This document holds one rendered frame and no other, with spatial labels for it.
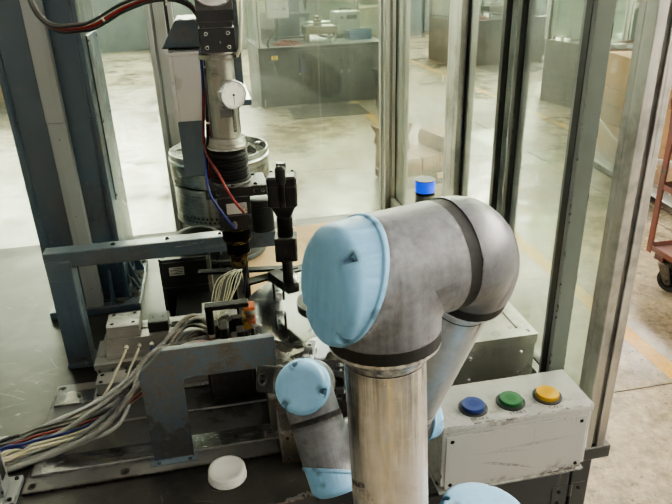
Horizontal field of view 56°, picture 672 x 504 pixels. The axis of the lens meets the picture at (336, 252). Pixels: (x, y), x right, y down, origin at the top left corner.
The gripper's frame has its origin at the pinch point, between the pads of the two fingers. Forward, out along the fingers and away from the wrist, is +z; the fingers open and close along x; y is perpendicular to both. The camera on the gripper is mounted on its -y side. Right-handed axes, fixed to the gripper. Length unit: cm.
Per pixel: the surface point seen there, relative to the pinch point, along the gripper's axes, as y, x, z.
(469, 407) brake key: 28.2, -4.2, -9.8
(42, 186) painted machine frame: -73, 46, 28
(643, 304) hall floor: 145, 32, 206
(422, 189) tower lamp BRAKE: 22.3, 41.5, 16.2
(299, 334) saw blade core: -2.9, 8.3, 1.2
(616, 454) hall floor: 96, -29, 116
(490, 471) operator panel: 32.4, -15.6, -4.3
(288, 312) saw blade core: -6.3, 13.0, 8.3
